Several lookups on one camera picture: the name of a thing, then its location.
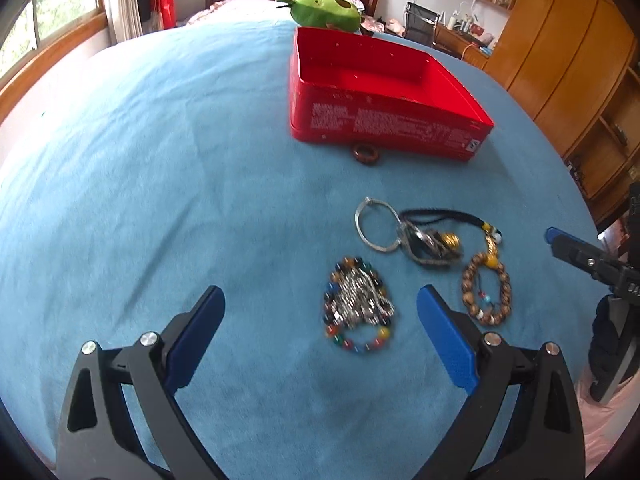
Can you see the wooden shelf cabinet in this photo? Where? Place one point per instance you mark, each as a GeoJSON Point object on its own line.
{"type": "Point", "coordinates": [600, 145]}

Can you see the pink floral bedding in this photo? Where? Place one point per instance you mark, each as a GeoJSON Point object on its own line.
{"type": "Point", "coordinates": [225, 7]}

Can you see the gold bead charm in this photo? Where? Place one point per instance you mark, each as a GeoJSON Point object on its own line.
{"type": "Point", "coordinates": [450, 241]}

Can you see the pink bed sheet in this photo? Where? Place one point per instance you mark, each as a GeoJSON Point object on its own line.
{"type": "Point", "coordinates": [600, 435]}

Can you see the red tin box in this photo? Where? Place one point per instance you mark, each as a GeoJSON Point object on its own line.
{"type": "Point", "coordinates": [380, 120]}

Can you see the silver bangle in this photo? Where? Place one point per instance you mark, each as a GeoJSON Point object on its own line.
{"type": "Point", "coordinates": [378, 247]}

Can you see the wooden desk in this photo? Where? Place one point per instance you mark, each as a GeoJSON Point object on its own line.
{"type": "Point", "coordinates": [457, 42]}

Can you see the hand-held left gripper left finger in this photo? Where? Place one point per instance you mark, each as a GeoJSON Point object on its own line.
{"type": "Point", "coordinates": [200, 340]}

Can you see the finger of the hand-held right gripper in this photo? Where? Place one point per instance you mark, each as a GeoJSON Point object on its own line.
{"type": "Point", "coordinates": [575, 252]}

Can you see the red bag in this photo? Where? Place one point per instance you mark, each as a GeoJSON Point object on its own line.
{"type": "Point", "coordinates": [165, 7]}

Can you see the black office chair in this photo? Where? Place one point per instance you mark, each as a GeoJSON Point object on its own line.
{"type": "Point", "coordinates": [420, 22]}

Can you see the person's right hand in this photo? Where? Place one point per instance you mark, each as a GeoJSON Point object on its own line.
{"type": "Point", "coordinates": [602, 345]}

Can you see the green plush toy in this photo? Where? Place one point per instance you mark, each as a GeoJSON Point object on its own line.
{"type": "Point", "coordinates": [325, 10]}

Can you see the beige striped curtain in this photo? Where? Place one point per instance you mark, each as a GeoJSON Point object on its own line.
{"type": "Point", "coordinates": [125, 0]}

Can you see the wooden wardrobe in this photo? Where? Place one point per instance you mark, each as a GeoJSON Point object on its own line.
{"type": "Point", "coordinates": [560, 35]}

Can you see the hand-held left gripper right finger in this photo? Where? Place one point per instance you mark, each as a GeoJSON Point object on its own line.
{"type": "Point", "coordinates": [445, 340]}

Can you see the wooden framed window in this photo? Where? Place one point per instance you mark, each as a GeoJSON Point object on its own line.
{"type": "Point", "coordinates": [55, 25]}

